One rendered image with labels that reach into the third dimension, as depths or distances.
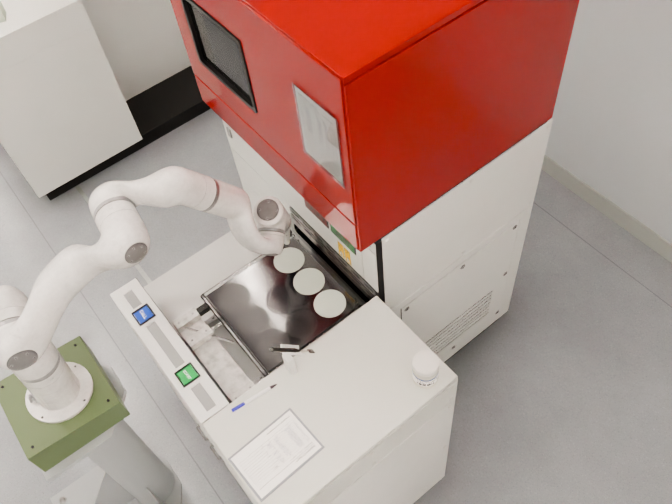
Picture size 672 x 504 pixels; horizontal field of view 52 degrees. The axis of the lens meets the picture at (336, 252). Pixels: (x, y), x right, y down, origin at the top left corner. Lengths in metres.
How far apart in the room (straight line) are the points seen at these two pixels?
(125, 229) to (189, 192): 0.17
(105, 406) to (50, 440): 0.17
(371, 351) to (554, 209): 1.80
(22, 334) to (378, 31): 1.07
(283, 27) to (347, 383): 0.96
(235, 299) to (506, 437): 1.30
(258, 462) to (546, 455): 1.39
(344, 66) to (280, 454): 1.01
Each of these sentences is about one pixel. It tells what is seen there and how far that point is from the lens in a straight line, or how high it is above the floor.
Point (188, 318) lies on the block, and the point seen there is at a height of 0.91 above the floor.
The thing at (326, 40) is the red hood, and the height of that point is 1.82.
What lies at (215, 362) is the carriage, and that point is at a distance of 2.12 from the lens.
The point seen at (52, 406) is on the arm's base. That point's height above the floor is 0.96.
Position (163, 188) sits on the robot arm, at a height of 1.52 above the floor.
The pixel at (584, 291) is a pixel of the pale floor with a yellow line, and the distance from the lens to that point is 3.29.
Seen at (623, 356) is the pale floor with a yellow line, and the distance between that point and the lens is 3.17.
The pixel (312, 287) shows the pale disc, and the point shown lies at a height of 0.90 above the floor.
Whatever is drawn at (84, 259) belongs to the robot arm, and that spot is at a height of 1.45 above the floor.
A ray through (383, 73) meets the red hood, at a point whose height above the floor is 1.77.
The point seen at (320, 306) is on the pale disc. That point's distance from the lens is 2.12.
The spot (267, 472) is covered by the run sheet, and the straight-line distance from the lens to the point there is 1.86.
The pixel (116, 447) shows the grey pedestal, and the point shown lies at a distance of 2.43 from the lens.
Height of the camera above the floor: 2.72
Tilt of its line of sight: 55 degrees down
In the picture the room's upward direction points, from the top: 8 degrees counter-clockwise
